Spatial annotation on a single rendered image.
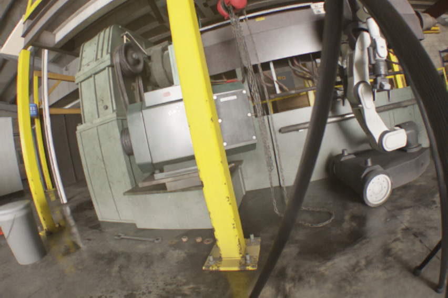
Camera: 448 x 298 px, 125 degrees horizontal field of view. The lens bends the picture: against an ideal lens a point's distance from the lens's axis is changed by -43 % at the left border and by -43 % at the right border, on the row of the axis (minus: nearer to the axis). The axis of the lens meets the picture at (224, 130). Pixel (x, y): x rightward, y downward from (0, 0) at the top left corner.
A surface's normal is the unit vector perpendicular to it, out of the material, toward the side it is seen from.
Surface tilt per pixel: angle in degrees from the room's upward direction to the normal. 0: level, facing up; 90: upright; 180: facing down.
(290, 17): 78
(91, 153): 90
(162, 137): 90
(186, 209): 90
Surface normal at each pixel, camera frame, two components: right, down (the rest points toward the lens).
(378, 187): -0.17, 0.05
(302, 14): -0.27, -0.14
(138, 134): 0.11, 0.00
